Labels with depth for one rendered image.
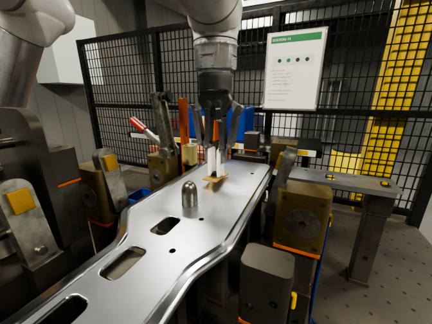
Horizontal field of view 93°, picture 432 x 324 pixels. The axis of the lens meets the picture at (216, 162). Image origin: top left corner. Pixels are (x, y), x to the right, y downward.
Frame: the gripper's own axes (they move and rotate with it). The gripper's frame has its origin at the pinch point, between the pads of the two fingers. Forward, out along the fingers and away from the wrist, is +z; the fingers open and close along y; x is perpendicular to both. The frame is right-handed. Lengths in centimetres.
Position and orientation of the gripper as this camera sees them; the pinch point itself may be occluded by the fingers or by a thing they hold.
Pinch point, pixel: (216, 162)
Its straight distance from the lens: 50.2
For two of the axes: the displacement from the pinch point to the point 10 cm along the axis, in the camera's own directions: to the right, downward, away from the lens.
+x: 4.2, -2.8, 8.6
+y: 9.1, 1.3, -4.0
